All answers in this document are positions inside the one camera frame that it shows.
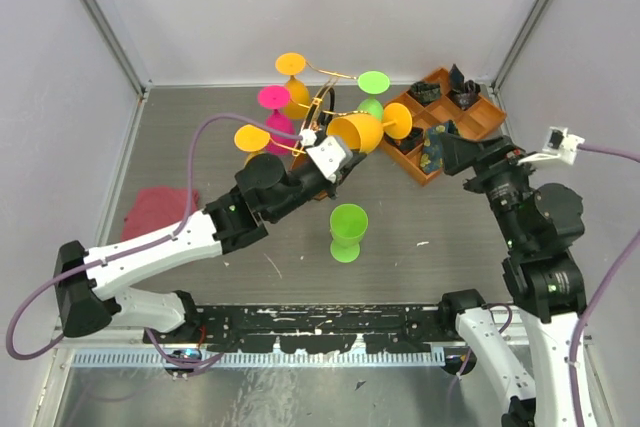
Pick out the orange wine glass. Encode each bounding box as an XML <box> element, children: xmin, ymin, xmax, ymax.
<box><xmin>326</xmin><ymin>102</ymin><xmax>413</xmax><ymax>154</ymax></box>
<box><xmin>275</xmin><ymin>52</ymin><xmax>310</xmax><ymax>120</ymax></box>
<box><xmin>234</xmin><ymin>124</ymin><xmax>271</xmax><ymax>164</ymax></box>

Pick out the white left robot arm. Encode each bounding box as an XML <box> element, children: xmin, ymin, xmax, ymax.
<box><xmin>54</xmin><ymin>153</ymin><xmax>366</xmax><ymax>338</ymax></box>

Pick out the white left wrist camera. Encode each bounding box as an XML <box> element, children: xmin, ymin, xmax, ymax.
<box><xmin>300</xmin><ymin>129</ymin><xmax>353</xmax><ymax>183</ymax></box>

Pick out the black mounting rail base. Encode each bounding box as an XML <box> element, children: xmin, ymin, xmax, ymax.
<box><xmin>154</xmin><ymin>304</ymin><xmax>462</xmax><ymax>355</ymax></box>

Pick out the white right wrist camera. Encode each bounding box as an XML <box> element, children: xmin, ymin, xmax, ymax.
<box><xmin>518</xmin><ymin>126</ymin><xmax>585</xmax><ymax>166</ymax></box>

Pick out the red folded cloth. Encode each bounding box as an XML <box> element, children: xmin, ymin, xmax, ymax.
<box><xmin>120</xmin><ymin>186</ymin><xmax>188</xmax><ymax>241</ymax></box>

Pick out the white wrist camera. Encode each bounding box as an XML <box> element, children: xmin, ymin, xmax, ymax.
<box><xmin>518</xmin><ymin>126</ymin><xmax>585</xmax><ymax>166</ymax></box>
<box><xmin>300</xmin><ymin>129</ymin><xmax>353</xmax><ymax>183</ymax></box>

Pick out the pink plastic wine glass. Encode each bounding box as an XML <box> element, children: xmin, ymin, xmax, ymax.
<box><xmin>257</xmin><ymin>85</ymin><xmax>296</xmax><ymax>155</ymax></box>

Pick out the black rolled belt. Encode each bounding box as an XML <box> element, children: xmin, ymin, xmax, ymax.
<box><xmin>396</xmin><ymin>127</ymin><xmax>424</xmax><ymax>155</ymax></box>

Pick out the dark blue folded cloth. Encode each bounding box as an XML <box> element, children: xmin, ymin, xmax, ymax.
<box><xmin>448</xmin><ymin>64</ymin><xmax>481</xmax><ymax>111</ymax></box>

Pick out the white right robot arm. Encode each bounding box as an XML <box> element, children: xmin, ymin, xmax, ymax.
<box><xmin>438</xmin><ymin>129</ymin><xmax>597</xmax><ymax>426</ymax></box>

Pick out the dark green patterned cloth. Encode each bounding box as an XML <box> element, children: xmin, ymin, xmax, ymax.
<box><xmin>408</xmin><ymin>81</ymin><xmax>442</xmax><ymax>106</ymax></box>

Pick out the blue yellow patterned cloth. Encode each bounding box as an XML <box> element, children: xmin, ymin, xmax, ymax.
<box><xmin>419</xmin><ymin>120</ymin><xmax>459</xmax><ymax>174</ymax></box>

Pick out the green wine glass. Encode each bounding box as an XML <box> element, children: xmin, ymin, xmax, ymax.
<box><xmin>357</xmin><ymin>70</ymin><xmax>390</xmax><ymax>120</ymax></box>
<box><xmin>329</xmin><ymin>203</ymin><xmax>369</xmax><ymax>263</ymax></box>

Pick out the orange wooden divided tray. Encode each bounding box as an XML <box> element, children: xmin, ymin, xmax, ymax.
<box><xmin>380</xmin><ymin>68</ymin><xmax>506</xmax><ymax>186</ymax></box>

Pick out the grey slotted cable duct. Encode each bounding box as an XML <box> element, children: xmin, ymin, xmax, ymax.
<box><xmin>70</xmin><ymin>347</ymin><xmax>446</xmax><ymax>368</ymax></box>

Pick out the gold wire wine glass rack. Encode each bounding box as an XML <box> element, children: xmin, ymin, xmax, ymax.
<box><xmin>274</xmin><ymin>57</ymin><xmax>348</xmax><ymax>169</ymax></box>

